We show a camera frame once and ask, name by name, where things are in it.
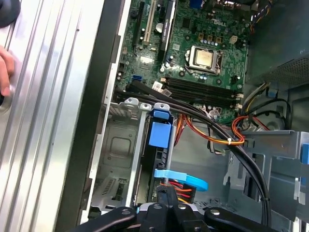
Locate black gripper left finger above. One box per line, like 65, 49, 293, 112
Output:
65, 185, 171, 232

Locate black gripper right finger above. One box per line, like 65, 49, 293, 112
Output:
168, 187, 278, 232

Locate power wire with black plug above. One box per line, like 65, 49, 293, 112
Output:
156, 180, 196, 205

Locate blue data wire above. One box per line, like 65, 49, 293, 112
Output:
154, 168, 209, 192

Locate hard disk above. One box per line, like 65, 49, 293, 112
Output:
135, 108, 173, 208

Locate silver disk bay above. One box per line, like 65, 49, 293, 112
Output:
91, 96, 177, 211

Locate person's hand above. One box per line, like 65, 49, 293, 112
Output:
0, 44, 15, 97

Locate silver drive cage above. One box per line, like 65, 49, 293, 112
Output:
223, 129, 309, 222

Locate black RAM slot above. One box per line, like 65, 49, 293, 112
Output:
165, 76, 242, 96
169, 86, 239, 104
166, 81, 242, 100
171, 90, 239, 108

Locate black PC case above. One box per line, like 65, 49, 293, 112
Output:
55, 0, 309, 232

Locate CPU socket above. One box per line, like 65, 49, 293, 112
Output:
184, 44, 224, 75

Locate silver CPU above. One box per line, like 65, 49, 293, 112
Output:
195, 48, 214, 66

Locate green motherboard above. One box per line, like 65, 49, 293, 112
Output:
113, 0, 249, 121

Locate white expansion slot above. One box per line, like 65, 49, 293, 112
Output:
143, 0, 155, 47

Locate black expansion slot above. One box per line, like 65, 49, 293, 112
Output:
131, 0, 145, 47

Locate grey power supply unit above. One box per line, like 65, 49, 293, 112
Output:
248, 0, 309, 90

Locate round black object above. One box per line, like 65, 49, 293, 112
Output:
0, 0, 22, 29

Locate orange power wires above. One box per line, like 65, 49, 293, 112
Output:
176, 113, 271, 147

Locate black cable bundle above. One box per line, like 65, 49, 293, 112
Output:
113, 79, 272, 225

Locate yellow black supply wires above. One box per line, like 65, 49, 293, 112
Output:
241, 82, 271, 114

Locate multicolour ribbon wires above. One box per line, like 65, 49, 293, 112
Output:
250, 0, 275, 33

